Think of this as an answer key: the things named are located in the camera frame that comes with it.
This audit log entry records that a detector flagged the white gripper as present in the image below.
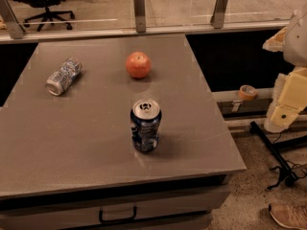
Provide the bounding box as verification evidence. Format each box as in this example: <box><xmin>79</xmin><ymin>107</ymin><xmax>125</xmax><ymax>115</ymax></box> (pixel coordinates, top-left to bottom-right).
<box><xmin>262</xmin><ymin>4</ymin><xmax>307</xmax><ymax>133</ymax></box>

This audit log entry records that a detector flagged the middle metal bracket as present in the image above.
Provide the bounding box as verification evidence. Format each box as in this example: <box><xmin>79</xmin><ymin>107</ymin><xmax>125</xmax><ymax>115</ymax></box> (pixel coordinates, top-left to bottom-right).
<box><xmin>133</xmin><ymin>0</ymin><xmax>146</xmax><ymax>33</ymax></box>

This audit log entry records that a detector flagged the right metal bracket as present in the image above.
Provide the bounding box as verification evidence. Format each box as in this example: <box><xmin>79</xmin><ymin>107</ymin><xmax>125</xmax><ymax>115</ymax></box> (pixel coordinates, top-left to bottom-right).
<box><xmin>211</xmin><ymin>0</ymin><xmax>228</xmax><ymax>29</ymax></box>

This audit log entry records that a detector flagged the black cable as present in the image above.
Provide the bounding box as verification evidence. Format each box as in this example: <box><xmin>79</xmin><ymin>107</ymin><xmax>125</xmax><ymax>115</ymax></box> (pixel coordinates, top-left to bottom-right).
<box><xmin>266</xmin><ymin>129</ymin><xmax>307</xmax><ymax>191</ymax></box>

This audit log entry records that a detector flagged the blue pepsi can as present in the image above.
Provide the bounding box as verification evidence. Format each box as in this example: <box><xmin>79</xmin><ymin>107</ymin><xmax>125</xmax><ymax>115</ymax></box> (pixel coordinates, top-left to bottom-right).
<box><xmin>130</xmin><ymin>100</ymin><xmax>162</xmax><ymax>153</ymax></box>

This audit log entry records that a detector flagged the silver redbull can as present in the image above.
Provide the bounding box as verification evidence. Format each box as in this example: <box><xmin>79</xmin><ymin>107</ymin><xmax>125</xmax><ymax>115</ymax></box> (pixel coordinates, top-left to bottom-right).
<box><xmin>45</xmin><ymin>57</ymin><xmax>83</xmax><ymax>96</ymax></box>

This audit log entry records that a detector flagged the black drawer handle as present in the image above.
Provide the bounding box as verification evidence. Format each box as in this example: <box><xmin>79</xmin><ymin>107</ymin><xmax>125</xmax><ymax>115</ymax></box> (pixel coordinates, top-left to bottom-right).
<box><xmin>98</xmin><ymin>206</ymin><xmax>137</xmax><ymax>225</ymax></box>

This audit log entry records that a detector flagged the tan sneaker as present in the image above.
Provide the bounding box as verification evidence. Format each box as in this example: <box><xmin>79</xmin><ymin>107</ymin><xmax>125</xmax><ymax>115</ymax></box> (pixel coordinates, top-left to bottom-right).
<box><xmin>269</xmin><ymin>203</ymin><xmax>307</xmax><ymax>230</ymax></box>

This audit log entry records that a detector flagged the metal bracket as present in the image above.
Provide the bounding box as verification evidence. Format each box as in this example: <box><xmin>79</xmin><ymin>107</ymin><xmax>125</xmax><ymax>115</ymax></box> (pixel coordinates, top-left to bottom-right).
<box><xmin>0</xmin><ymin>0</ymin><xmax>25</xmax><ymax>39</ymax></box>
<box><xmin>133</xmin><ymin>0</ymin><xmax>146</xmax><ymax>33</ymax></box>
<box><xmin>211</xmin><ymin>0</ymin><xmax>228</xmax><ymax>29</ymax></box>

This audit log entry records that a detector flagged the red apple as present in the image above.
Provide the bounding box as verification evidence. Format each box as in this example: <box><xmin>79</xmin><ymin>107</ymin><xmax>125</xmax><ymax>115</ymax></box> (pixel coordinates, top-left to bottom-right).
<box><xmin>126</xmin><ymin>52</ymin><xmax>152</xmax><ymax>79</ymax></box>

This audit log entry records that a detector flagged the left metal bracket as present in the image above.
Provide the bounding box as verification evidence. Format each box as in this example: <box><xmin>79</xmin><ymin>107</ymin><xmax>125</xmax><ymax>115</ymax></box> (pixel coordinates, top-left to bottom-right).
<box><xmin>0</xmin><ymin>0</ymin><xmax>25</xmax><ymax>39</ymax></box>

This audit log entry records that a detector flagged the black stand base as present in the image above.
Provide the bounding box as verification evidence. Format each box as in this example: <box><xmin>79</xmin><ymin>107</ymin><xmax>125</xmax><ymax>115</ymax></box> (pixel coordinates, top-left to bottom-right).
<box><xmin>249</xmin><ymin>122</ymin><xmax>307</xmax><ymax>191</ymax></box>

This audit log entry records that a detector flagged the orange tape roll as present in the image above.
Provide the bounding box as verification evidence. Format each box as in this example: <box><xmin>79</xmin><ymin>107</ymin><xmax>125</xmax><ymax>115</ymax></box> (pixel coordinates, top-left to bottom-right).
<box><xmin>239</xmin><ymin>84</ymin><xmax>257</xmax><ymax>101</ymax></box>

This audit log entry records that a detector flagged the grey cabinet drawer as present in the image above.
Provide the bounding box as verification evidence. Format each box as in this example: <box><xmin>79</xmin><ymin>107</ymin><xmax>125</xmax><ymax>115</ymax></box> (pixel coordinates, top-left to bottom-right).
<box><xmin>0</xmin><ymin>185</ymin><xmax>230</xmax><ymax>230</ymax></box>

